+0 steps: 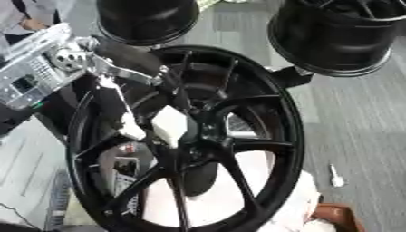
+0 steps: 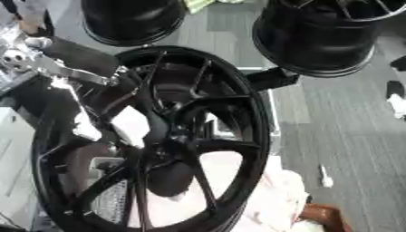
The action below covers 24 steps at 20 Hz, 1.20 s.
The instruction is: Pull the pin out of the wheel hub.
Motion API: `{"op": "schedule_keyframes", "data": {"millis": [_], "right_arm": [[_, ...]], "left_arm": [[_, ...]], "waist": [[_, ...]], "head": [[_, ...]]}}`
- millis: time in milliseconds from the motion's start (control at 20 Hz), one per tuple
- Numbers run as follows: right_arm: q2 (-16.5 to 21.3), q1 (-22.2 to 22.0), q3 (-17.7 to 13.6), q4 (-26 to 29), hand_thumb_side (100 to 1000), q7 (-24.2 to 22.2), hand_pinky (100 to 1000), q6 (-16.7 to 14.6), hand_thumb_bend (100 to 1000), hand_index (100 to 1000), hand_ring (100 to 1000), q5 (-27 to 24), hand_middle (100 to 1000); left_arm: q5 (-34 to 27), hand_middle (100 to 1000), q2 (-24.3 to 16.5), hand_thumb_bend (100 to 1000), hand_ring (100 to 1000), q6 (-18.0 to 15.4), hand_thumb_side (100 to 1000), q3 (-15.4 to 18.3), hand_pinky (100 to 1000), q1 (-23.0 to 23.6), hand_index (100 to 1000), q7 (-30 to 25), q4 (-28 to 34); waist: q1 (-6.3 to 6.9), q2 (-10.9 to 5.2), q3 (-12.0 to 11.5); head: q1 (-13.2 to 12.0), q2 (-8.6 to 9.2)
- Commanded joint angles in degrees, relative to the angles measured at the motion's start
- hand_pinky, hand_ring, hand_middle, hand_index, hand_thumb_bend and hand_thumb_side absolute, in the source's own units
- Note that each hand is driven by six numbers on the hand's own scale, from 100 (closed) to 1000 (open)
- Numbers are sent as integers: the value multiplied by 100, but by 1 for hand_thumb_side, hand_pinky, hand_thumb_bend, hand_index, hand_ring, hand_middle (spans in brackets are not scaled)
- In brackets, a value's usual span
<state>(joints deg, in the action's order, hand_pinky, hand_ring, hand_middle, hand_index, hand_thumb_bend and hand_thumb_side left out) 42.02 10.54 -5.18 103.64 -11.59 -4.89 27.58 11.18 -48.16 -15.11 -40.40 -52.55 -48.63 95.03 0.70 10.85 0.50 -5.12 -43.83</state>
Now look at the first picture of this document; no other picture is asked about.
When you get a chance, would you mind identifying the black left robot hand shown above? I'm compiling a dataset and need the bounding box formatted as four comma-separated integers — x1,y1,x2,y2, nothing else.
83,36,194,150

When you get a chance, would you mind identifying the black round wheel rim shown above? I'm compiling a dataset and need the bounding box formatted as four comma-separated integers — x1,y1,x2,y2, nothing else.
266,0,406,78
95,0,202,47

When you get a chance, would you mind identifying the black spoked wheel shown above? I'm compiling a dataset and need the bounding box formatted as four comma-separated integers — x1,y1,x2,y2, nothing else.
64,44,308,232

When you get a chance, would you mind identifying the white pin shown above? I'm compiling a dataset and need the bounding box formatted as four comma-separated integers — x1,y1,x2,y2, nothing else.
326,163,348,189

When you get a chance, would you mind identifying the person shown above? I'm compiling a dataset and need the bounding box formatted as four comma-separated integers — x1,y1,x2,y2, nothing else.
0,0,63,46

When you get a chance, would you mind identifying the white cloth bundle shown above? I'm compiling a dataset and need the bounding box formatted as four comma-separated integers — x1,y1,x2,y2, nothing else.
140,150,325,232

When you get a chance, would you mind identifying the brown box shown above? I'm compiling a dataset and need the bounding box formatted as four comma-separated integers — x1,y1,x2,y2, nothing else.
309,202,368,232

